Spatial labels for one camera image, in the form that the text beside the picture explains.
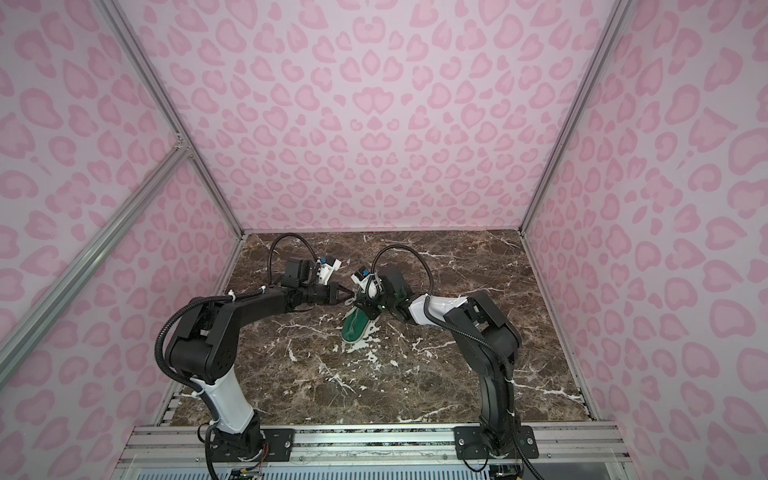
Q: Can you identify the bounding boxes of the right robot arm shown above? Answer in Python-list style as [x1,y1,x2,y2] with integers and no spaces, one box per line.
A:
[355,278,522,457]

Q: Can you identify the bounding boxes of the aluminium corner post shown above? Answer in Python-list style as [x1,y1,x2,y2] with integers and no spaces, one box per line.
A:
[518,0,637,237]
[95,0,245,239]

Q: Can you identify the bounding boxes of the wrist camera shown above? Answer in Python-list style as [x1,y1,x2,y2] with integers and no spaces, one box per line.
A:
[280,256,342,288]
[351,264,411,299]

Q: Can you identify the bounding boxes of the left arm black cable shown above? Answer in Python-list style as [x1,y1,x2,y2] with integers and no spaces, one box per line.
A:
[154,232,319,421]

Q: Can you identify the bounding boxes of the green canvas sneaker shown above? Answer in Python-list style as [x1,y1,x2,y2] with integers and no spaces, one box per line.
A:
[341,302,381,344]

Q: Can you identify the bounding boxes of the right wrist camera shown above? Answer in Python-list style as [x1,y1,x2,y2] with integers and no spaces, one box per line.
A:
[351,264,411,299]

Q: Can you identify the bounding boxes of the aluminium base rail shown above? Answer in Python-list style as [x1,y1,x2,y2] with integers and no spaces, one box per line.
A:
[113,421,631,480]

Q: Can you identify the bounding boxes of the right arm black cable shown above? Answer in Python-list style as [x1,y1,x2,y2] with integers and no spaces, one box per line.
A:
[370,244,544,480]

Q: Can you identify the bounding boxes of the aluminium diagonal frame bar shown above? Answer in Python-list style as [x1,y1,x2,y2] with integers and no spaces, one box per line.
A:
[1,141,189,385]

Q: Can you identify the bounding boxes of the aluminium corner post left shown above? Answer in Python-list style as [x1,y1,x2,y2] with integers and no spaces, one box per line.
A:
[95,0,245,239]

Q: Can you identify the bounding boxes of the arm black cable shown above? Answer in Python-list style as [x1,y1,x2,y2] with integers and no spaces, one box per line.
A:
[370,244,544,480]
[154,232,319,421]

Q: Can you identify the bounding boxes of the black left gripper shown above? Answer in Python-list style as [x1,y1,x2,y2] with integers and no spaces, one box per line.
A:
[300,282,355,306]

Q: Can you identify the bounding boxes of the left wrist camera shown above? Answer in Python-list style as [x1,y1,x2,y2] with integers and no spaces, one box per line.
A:
[280,256,342,288]

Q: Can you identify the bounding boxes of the aluminium corner post right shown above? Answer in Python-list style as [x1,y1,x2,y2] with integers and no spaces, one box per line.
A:
[518,0,637,237]

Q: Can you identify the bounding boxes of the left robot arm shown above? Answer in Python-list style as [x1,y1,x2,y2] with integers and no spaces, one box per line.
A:
[154,282,354,464]

